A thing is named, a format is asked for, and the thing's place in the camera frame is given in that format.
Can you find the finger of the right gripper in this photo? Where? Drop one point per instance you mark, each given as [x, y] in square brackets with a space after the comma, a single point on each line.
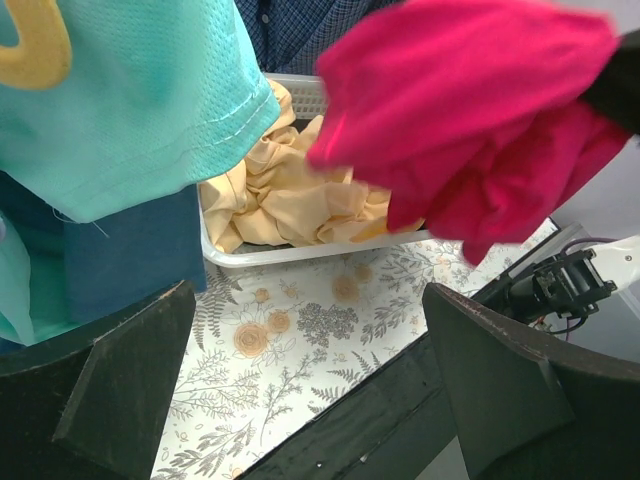
[616, 91]

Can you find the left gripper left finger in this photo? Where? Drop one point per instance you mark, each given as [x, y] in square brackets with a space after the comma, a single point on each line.
[92, 403]

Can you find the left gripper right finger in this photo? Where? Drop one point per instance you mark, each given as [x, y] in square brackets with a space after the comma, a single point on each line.
[527, 405]

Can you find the magenta garment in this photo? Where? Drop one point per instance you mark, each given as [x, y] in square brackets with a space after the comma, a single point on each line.
[470, 113]

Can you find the beige t shirt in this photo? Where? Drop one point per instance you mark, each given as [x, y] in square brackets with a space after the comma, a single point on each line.
[272, 198]

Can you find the yellow hanger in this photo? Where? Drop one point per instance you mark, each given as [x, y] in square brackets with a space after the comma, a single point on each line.
[42, 57]

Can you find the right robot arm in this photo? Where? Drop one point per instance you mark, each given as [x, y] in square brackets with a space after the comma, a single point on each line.
[572, 282]

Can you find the teal t shirt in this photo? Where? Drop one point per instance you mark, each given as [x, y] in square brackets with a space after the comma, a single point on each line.
[161, 95]

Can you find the blue plaid shirt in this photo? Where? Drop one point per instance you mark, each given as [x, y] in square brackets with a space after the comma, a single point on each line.
[289, 35]

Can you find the black base bar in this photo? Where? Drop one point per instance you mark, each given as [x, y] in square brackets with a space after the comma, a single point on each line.
[375, 410]

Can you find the dark blue garment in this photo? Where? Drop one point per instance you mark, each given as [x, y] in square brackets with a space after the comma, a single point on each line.
[84, 272]

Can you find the floral table cloth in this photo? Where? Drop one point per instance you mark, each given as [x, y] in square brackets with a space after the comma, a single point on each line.
[273, 346]

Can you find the white plastic basket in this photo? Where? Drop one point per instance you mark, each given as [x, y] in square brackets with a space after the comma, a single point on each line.
[308, 102]

